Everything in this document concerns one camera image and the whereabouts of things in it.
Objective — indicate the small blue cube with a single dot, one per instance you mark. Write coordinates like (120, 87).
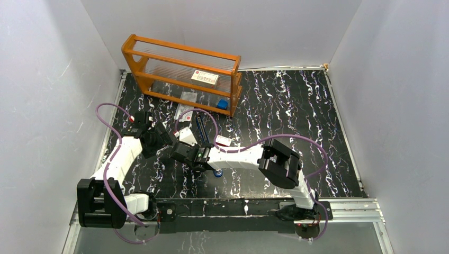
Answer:
(222, 104)

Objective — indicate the orange wooden shelf rack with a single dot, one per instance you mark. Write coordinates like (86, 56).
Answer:
(152, 62)

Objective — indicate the aluminium frame rail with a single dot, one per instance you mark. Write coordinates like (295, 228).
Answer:
(339, 209)

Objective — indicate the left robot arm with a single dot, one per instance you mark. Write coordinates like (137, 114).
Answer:
(101, 201)

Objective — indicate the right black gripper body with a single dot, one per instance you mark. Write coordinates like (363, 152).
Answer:
(197, 146)

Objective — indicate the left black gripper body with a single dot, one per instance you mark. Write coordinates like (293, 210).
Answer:
(139, 124)

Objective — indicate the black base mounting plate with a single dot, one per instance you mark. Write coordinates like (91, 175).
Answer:
(161, 216)

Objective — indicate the red white staple box sleeve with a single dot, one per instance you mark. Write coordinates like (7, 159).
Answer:
(223, 141)

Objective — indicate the white staple box on shelf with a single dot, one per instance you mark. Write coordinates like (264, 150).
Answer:
(204, 78)

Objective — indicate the clear plastic label packet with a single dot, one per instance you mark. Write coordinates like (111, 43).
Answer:
(181, 108)

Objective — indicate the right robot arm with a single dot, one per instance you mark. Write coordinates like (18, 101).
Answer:
(279, 164)

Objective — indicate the blue stapler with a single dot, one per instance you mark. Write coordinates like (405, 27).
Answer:
(205, 139)

